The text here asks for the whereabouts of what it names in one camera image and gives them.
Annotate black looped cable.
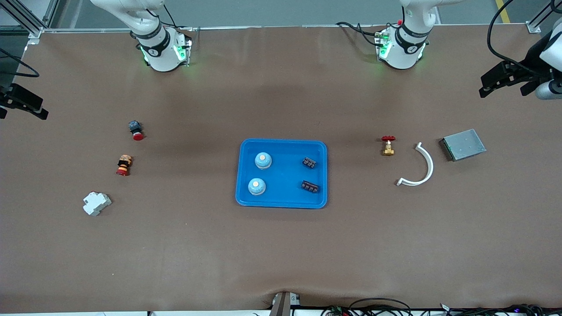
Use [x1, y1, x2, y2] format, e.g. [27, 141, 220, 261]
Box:
[349, 298, 412, 316]

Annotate white plastic circuit breaker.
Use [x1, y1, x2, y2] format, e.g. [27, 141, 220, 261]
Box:
[83, 191, 112, 216]

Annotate black base cable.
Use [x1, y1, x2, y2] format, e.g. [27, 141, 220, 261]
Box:
[162, 4, 194, 32]
[336, 21, 387, 48]

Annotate grey metal edge bracket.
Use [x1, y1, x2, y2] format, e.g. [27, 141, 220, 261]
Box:
[270, 292, 301, 316]

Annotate black right base cable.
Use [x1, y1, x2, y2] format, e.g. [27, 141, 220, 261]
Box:
[162, 4, 194, 32]

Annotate aluminium frame post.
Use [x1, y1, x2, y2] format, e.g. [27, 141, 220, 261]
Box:
[526, 0, 562, 34]
[0, 0, 60, 44]

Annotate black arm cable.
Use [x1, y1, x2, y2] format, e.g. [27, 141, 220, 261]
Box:
[0, 46, 40, 78]
[486, 0, 562, 74]

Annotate white curved plastic bracket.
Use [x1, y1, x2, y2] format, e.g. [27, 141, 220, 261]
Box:
[396, 142, 434, 187]

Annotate silver metal circuit module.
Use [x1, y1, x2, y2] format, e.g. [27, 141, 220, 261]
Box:
[440, 129, 487, 162]

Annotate black cable bundle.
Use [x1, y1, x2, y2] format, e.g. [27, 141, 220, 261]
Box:
[439, 303, 562, 316]

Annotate orange black emergency stop button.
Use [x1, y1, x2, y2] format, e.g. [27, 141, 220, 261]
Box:
[116, 154, 133, 176]

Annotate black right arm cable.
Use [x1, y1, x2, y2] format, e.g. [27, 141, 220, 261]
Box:
[0, 46, 40, 78]

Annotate blue plastic tray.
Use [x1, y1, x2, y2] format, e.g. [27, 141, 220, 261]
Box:
[235, 139, 328, 209]

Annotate black left base cable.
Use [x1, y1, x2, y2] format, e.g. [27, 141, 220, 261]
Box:
[336, 21, 387, 48]

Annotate brown table mat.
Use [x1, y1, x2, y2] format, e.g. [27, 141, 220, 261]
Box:
[0, 24, 562, 313]

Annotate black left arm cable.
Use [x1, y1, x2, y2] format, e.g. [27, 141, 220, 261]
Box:
[486, 0, 562, 74]

